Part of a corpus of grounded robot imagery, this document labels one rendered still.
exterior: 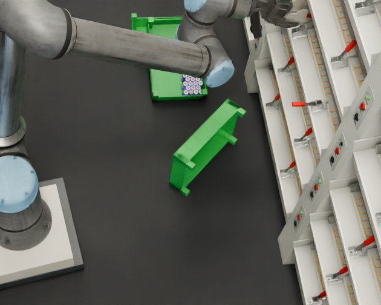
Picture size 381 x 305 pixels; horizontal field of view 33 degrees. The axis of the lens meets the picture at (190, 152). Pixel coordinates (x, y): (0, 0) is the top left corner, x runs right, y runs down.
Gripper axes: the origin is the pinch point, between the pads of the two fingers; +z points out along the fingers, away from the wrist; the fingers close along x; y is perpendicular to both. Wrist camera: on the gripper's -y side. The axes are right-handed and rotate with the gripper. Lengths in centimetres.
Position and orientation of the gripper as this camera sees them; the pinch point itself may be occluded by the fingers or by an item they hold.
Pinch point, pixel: (306, 18)
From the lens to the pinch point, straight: 196.0
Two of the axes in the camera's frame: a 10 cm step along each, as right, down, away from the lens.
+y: 3.3, -5.1, -7.9
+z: 9.4, 0.7, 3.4
